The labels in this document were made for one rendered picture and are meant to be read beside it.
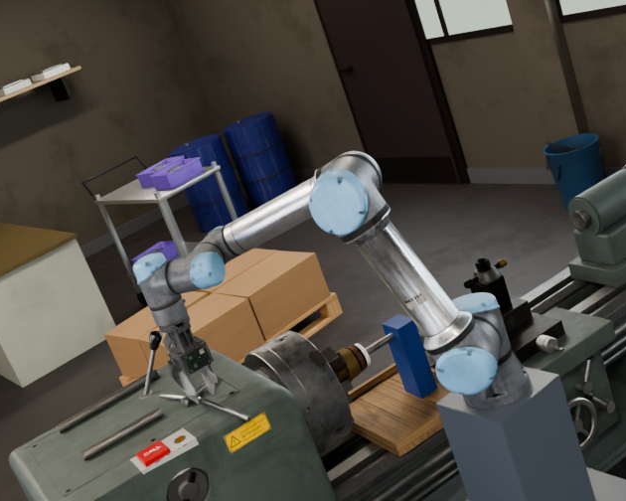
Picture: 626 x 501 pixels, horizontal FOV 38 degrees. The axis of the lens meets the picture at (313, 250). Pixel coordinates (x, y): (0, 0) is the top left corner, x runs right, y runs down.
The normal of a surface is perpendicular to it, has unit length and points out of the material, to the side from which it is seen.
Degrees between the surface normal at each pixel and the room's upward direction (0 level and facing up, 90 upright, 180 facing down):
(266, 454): 90
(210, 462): 90
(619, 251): 90
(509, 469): 90
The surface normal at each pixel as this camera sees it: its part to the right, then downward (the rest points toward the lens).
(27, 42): 0.58, 0.07
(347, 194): -0.35, 0.30
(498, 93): -0.74, 0.45
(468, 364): -0.19, 0.50
